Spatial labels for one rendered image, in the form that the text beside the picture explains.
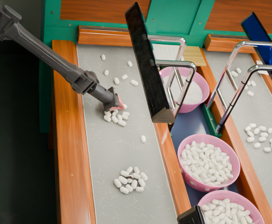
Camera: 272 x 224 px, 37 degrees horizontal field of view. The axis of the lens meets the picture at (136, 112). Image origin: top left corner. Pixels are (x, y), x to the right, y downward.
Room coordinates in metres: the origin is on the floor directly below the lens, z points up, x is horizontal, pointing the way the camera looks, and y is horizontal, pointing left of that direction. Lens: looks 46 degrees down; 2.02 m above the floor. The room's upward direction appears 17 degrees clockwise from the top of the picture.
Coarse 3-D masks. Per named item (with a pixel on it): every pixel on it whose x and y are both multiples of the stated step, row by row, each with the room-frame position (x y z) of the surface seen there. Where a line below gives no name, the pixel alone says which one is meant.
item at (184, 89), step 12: (144, 36) 1.29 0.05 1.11; (156, 36) 1.30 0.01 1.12; (168, 36) 1.32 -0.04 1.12; (180, 36) 1.35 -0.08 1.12; (180, 48) 1.34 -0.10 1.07; (156, 60) 1.16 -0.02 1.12; (168, 60) 1.18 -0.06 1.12; (180, 60) 1.20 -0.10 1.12; (192, 72) 1.20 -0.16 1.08; (168, 84) 1.34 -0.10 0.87; (180, 84) 1.25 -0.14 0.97; (168, 96) 1.30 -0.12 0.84; (180, 96) 1.21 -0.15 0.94
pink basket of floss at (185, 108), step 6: (162, 72) 1.55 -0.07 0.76; (168, 72) 1.58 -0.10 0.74; (186, 72) 1.61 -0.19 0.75; (198, 78) 1.59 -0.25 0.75; (198, 84) 1.57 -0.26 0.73; (204, 84) 1.55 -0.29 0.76; (204, 90) 1.53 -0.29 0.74; (204, 96) 1.49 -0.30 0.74; (180, 108) 1.38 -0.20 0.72; (186, 108) 1.39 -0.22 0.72; (192, 108) 1.41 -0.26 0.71
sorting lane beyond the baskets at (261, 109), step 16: (224, 64) 1.79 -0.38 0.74; (240, 64) 1.83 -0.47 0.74; (224, 80) 1.65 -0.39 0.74; (240, 80) 1.69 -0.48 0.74; (256, 80) 1.73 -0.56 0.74; (224, 96) 1.53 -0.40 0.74; (240, 96) 1.56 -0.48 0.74; (256, 96) 1.60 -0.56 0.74; (240, 112) 1.45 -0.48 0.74; (256, 112) 1.48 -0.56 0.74; (240, 128) 1.34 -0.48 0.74; (256, 160) 1.18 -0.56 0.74
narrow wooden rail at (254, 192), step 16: (208, 64) 1.71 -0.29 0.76; (208, 80) 1.58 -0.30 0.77; (208, 96) 1.50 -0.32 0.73; (224, 128) 1.30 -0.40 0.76; (240, 144) 1.22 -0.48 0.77; (240, 160) 1.13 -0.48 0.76; (240, 176) 1.07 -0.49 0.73; (256, 176) 1.07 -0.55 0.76; (240, 192) 1.03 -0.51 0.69; (256, 192) 0.99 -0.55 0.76
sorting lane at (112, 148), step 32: (96, 64) 1.48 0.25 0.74; (128, 96) 1.33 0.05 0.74; (96, 128) 1.09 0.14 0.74; (128, 128) 1.14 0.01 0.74; (96, 160) 0.94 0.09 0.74; (128, 160) 0.98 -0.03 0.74; (160, 160) 1.03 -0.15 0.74; (96, 192) 0.80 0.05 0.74; (128, 192) 0.84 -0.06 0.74; (160, 192) 0.88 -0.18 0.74
